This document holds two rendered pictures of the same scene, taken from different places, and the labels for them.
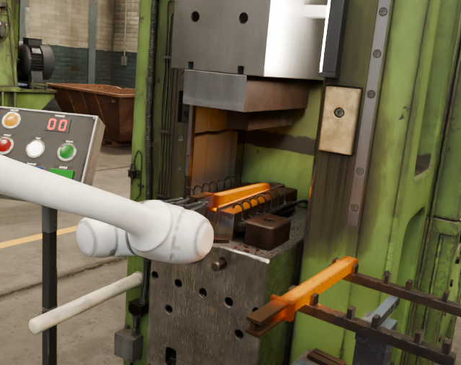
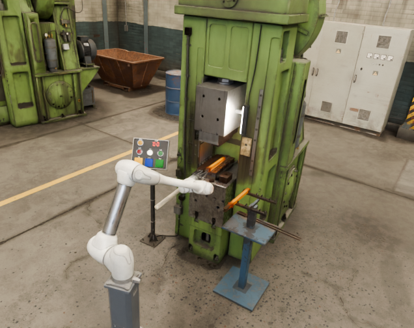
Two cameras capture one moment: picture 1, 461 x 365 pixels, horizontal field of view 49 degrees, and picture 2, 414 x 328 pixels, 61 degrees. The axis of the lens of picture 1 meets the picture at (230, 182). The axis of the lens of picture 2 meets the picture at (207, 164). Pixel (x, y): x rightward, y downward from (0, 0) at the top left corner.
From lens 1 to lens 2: 1.88 m
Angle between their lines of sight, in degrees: 13
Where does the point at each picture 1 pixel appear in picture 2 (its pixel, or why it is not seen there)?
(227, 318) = (214, 203)
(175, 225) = (205, 187)
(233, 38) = (214, 124)
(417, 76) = (267, 137)
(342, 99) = (247, 141)
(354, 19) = (250, 119)
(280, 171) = (228, 150)
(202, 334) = (206, 207)
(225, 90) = (211, 138)
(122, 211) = (194, 186)
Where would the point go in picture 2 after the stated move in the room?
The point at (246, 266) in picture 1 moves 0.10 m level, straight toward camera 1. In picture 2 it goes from (219, 189) to (220, 194)
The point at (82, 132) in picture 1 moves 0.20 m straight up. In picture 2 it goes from (165, 146) to (165, 126)
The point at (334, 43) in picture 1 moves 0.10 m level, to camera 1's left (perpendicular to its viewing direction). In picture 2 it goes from (244, 126) to (232, 125)
